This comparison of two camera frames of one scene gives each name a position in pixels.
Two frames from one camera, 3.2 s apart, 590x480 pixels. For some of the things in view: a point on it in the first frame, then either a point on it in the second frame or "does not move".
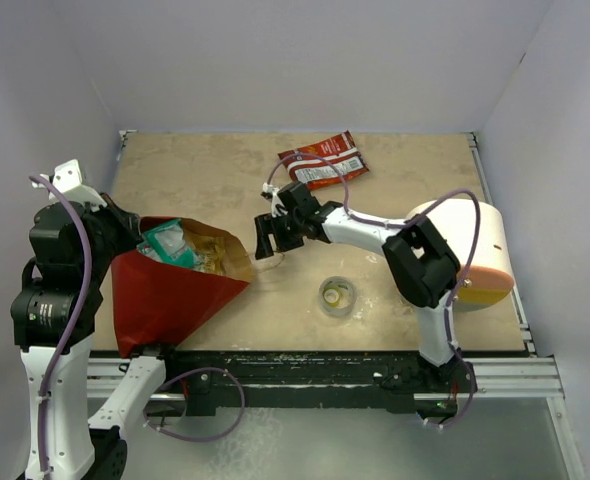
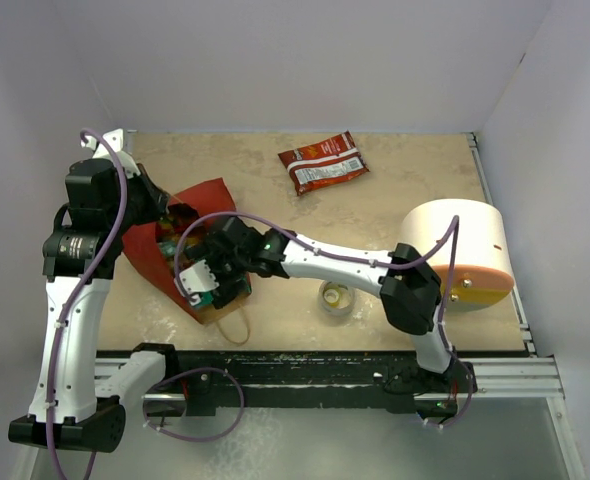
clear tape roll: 337,296 does not move
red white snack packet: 326,163 does not move
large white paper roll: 490,277 does not move
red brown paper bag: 155,302 → 155,240
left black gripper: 127,223 → 157,199
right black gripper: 265,224 → 229,288
